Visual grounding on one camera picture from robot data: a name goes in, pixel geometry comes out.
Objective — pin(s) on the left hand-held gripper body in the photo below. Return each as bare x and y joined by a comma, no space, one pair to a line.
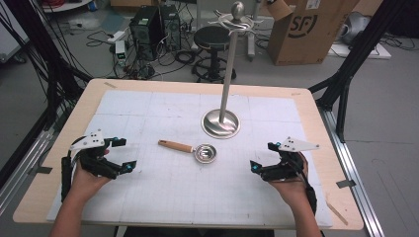
94,163

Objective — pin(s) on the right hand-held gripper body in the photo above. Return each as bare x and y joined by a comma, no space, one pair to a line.
291,166

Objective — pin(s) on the steel utensil stand with hooks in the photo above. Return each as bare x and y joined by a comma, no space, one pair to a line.
221,123

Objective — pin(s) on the person's left hand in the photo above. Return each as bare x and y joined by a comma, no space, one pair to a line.
85,184

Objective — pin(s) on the person's right hand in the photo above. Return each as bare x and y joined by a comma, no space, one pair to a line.
293,191

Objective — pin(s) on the white grid mat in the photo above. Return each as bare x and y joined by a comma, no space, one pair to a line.
171,194

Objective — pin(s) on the grey tape piece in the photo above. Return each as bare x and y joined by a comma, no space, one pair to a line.
41,170
346,183

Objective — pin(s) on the thin wooden stick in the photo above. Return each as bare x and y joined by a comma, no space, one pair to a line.
336,214

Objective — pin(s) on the small white device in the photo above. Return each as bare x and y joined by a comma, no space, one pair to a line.
120,51

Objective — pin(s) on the white power strip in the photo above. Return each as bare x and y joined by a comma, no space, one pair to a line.
117,36

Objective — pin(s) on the large black computer tower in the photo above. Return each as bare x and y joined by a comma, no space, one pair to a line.
146,33

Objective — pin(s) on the brown cardboard box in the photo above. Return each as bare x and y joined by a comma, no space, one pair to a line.
306,36

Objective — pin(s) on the black round stool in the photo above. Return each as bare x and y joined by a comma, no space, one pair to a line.
212,39

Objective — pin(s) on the slim black computer tower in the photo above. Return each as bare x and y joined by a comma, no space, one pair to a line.
171,28

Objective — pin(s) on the flat white board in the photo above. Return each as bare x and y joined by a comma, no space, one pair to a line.
382,52

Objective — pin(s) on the grey rounded appliance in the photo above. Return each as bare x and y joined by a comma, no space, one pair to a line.
357,26

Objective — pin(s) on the round white table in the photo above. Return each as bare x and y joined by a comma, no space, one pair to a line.
66,5

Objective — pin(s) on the aluminium rail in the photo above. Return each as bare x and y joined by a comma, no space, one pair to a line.
352,171
23,171

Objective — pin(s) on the black metal frame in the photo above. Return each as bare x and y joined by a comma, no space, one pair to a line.
52,72
349,69

